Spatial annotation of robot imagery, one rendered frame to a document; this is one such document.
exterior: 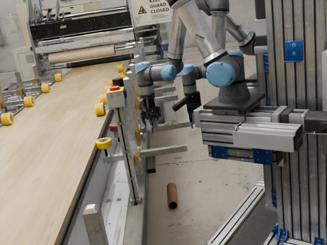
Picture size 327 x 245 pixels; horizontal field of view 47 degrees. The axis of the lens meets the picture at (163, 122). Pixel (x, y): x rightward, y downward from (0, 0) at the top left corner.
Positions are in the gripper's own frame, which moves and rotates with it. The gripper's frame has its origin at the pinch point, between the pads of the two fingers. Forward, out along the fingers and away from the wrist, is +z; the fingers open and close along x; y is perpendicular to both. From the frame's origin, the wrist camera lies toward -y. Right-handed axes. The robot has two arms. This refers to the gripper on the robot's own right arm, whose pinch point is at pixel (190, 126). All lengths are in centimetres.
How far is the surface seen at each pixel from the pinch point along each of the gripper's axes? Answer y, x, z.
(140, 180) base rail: -30.3, -33.9, 12.6
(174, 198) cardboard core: -17, 54, 75
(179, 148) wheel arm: -8.4, -26.5, 1.5
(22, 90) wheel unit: -138, 125, -13
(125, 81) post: -31.8, -5.8, -32.5
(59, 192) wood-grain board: -57, -76, -7
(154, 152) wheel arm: -21.8, -26.5, 2.1
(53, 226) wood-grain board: -53, -99, -7
